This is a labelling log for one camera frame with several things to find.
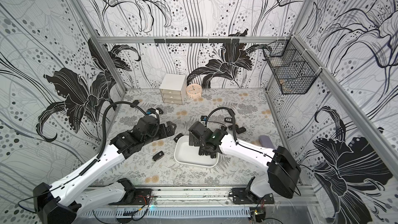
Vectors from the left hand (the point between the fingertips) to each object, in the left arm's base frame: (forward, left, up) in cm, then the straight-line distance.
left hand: (171, 131), depth 77 cm
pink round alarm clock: (+42, -8, -14) cm, 45 cm away
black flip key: (-7, +9, -17) cm, 20 cm away
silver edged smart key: (+18, -33, -15) cm, 40 cm away
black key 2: (+31, +33, -17) cm, 49 cm away
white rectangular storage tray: (-6, -7, -17) cm, 19 cm away
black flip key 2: (+13, -34, -17) cm, 41 cm away
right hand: (+1, -14, -7) cm, 16 cm away
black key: (+3, 0, -15) cm, 16 cm away
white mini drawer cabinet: (+34, +4, -4) cm, 34 cm away
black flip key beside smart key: (+10, -40, -15) cm, 44 cm away
